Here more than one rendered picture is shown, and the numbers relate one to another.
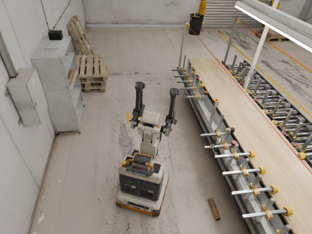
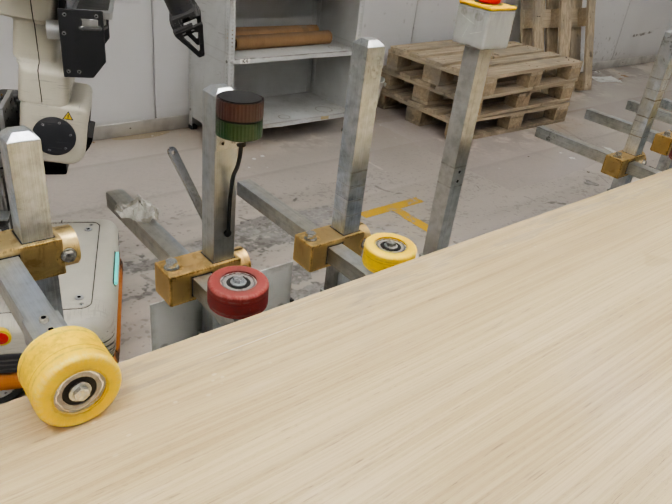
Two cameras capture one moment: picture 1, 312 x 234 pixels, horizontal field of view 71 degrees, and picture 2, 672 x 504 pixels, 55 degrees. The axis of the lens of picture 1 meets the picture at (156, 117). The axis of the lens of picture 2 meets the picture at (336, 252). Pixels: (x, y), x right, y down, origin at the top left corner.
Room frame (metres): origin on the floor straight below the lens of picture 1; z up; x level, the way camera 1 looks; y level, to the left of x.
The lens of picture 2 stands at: (1.85, -1.75, 1.37)
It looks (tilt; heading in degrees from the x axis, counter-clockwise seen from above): 30 degrees down; 59
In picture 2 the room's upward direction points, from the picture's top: 7 degrees clockwise
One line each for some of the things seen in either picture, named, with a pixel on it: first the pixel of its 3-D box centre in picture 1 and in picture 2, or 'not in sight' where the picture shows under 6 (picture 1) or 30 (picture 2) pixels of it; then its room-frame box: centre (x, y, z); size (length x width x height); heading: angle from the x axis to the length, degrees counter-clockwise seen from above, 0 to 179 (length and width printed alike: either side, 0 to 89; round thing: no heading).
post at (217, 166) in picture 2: (224, 141); (218, 245); (2.13, -0.96, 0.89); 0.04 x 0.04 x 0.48; 11
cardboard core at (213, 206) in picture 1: (214, 208); not in sight; (1.61, -0.92, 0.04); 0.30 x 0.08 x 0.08; 11
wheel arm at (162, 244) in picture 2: (219, 146); (170, 254); (2.07, -0.89, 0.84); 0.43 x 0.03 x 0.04; 101
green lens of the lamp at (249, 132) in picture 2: not in sight; (239, 125); (2.14, -1.01, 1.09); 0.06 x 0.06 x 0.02
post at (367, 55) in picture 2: (218, 126); (350, 185); (2.37, -0.91, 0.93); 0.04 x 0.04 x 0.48; 11
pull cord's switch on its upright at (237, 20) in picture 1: (230, 43); not in sight; (4.85, -1.55, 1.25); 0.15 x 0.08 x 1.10; 11
